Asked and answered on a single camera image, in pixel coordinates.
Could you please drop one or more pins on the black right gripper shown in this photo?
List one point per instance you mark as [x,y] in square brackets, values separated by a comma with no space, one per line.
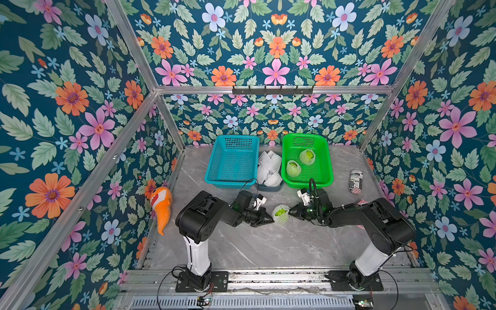
[303,211]

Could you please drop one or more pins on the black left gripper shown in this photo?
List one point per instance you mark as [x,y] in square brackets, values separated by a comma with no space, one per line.
[261,215]

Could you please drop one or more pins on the white foam net sleeve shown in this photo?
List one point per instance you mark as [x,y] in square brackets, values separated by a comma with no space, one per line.
[293,169]
[275,209]
[307,157]

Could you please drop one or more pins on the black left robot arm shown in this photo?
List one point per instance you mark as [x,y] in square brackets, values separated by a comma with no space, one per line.
[197,222]

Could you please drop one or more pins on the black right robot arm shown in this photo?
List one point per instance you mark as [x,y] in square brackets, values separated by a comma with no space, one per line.
[387,228]

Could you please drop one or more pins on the grey bin of nets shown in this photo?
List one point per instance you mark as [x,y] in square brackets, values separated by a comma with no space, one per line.
[265,188]

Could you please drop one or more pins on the pile of white foam nets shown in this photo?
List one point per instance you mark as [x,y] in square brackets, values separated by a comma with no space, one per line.
[269,169]

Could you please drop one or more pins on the bright green plastic basket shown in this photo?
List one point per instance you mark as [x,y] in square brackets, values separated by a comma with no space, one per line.
[306,156]

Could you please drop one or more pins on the striped drink can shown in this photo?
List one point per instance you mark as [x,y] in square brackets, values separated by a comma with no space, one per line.
[356,182]

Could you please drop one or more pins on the teal plastic basket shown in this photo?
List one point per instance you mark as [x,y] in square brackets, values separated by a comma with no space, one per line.
[234,162]

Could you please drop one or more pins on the orange clownfish toy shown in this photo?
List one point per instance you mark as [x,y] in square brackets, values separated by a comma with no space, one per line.
[161,201]

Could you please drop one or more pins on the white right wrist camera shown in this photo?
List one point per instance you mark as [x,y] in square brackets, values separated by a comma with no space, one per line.
[304,195]

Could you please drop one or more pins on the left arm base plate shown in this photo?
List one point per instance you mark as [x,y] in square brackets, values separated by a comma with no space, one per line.
[215,281]

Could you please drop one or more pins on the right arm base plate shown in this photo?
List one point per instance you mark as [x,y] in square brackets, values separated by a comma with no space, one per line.
[353,281]

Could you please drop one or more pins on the black hook rail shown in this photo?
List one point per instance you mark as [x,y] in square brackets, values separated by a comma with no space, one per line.
[272,90]

